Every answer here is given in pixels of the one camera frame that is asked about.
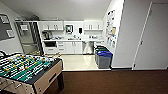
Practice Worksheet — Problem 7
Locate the stainless steel dishwasher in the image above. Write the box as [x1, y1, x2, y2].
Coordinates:
[82, 41, 95, 55]

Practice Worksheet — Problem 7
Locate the white drawer cabinet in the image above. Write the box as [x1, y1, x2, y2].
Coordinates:
[57, 41, 66, 54]

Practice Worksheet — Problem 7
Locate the grey bin with blue lid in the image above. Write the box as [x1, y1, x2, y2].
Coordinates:
[96, 50, 114, 70]

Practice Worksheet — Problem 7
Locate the black coffee maker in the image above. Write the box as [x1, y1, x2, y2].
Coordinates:
[41, 31, 50, 41]

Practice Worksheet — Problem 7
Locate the stainless steel refrigerator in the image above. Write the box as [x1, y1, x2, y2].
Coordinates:
[14, 20, 43, 56]

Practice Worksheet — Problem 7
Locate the foosball table with green field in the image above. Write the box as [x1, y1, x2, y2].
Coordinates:
[0, 53, 65, 94]

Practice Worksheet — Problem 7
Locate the white room door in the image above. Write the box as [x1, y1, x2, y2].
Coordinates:
[132, 2, 168, 71]

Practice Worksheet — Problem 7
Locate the large printed wall poster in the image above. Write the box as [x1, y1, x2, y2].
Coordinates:
[105, 9, 118, 48]

